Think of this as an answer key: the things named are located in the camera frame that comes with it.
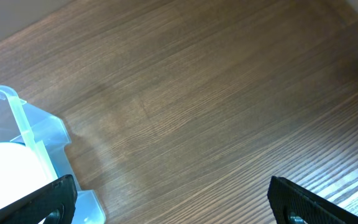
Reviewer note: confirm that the clear plastic storage container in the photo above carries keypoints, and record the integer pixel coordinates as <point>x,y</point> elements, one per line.
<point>46,134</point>

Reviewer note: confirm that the cream plate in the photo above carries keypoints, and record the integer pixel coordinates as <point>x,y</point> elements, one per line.
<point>21,172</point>

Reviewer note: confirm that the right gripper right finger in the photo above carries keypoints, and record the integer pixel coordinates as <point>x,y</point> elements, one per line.
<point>291,203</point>

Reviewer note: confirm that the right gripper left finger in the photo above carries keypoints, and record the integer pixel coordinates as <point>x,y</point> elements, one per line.
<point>53,203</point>

